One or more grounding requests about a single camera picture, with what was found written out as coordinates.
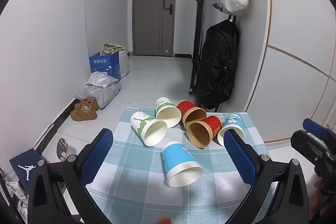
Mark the blue white cartoon paper cup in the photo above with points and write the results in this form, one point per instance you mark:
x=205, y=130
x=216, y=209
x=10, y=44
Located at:
x=232, y=121

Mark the person's right hand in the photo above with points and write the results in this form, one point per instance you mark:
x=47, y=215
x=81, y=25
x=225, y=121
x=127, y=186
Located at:
x=316, y=200

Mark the small round mirror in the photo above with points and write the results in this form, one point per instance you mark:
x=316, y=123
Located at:
x=62, y=149

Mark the white sack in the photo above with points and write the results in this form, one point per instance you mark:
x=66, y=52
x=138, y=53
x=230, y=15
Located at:
x=124, y=64

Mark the red paper cup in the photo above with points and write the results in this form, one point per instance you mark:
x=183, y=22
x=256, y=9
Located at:
x=207, y=128
x=189, y=109

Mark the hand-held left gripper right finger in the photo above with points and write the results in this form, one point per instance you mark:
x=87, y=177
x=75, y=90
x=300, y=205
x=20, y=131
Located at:
x=240, y=158

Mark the white power strip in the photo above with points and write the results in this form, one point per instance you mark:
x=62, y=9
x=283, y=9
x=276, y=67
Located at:
x=17, y=195

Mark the brown shoe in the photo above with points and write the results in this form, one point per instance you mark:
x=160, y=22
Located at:
x=88, y=103
x=84, y=113

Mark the dark blue shoe box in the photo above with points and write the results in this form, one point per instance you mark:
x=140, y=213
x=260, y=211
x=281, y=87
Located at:
x=26, y=167

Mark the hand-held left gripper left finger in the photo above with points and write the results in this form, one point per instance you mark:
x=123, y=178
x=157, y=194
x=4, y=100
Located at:
x=96, y=157

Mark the green white checked tablecloth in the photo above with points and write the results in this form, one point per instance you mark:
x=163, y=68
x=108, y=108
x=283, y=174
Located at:
x=131, y=187

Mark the white wardrobe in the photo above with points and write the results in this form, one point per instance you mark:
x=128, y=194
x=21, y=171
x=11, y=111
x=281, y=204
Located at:
x=294, y=43

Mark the grey door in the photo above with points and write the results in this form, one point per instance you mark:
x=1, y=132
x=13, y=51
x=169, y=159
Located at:
x=153, y=22

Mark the white green paper cup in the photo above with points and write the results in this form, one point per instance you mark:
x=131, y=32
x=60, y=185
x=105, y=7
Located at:
x=147, y=125
x=165, y=108

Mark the black backpack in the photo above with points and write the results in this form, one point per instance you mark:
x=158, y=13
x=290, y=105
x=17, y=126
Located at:
x=218, y=66

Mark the black coat rack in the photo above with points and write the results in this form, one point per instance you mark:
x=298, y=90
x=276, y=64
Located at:
x=199, y=29

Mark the blue cardboard box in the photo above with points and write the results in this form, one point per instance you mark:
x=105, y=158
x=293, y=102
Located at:
x=105, y=65

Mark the grey plastic parcel bag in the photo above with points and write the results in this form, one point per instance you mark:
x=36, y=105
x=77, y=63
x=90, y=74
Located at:
x=105, y=95
x=102, y=79

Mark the beige tote bag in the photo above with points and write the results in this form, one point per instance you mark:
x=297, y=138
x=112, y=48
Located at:
x=111, y=48

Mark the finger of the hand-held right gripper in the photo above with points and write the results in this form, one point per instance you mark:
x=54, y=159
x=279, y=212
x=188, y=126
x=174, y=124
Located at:
x=314, y=128

